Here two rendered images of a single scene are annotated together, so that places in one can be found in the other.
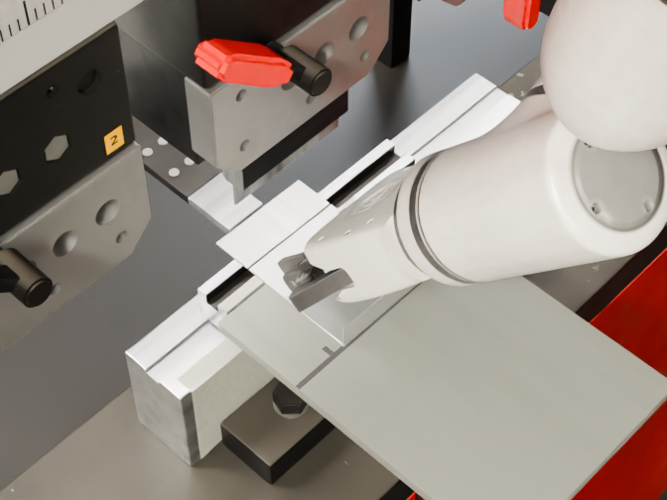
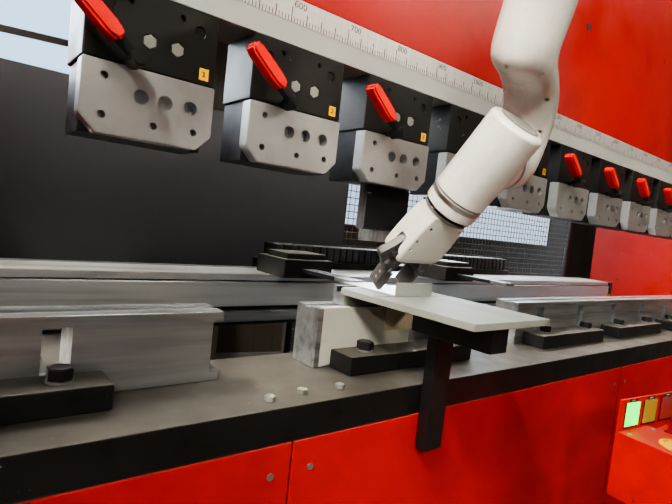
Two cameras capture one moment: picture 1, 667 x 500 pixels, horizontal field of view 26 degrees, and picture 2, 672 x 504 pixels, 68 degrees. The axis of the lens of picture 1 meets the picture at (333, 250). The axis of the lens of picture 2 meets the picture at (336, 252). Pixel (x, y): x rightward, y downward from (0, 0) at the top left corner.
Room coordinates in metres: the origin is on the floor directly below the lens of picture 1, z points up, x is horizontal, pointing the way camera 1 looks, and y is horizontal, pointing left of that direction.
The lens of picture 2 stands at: (-0.22, -0.01, 1.11)
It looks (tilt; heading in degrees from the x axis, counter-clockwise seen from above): 3 degrees down; 7
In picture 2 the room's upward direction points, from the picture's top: 6 degrees clockwise
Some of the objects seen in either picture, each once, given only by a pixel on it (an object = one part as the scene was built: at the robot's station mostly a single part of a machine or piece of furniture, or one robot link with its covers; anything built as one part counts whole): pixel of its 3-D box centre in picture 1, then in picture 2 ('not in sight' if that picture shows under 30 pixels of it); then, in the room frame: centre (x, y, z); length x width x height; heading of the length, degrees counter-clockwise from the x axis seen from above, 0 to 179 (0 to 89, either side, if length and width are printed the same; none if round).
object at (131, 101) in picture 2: not in sight; (142, 74); (0.35, 0.32, 1.26); 0.15 x 0.09 x 0.17; 136
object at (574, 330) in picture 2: not in sight; (565, 336); (1.06, -0.43, 0.89); 0.30 x 0.05 x 0.03; 136
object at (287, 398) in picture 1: (291, 397); (365, 345); (0.58, 0.03, 0.91); 0.03 x 0.03 x 0.02
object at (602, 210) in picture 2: not in sight; (594, 194); (1.22, -0.51, 1.26); 0.15 x 0.09 x 0.17; 136
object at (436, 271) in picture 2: not in sight; (466, 273); (1.13, -0.18, 1.01); 0.26 x 0.12 x 0.05; 46
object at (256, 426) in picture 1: (381, 335); (406, 354); (0.65, -0.04, 0.89); 0.30 x 0.05 x 0.03; 136
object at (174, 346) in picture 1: (340, 259); (391, 328); (0.70, -0.01, 0.92); 0.39 x 0.06 x 0.10; 136
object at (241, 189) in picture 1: (285, 117); (382, 214); (0.66, 0.03, 1.13); 0.10 x 0.02 x 0.10; 136
